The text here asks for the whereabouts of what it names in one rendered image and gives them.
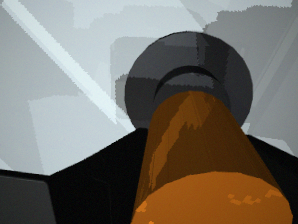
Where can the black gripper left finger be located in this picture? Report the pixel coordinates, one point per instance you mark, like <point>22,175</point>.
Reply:
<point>100,189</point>

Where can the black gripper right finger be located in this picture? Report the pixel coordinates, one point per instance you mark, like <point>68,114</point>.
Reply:
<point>283,167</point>

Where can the orange knob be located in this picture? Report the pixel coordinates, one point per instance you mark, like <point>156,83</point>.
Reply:
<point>199,168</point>

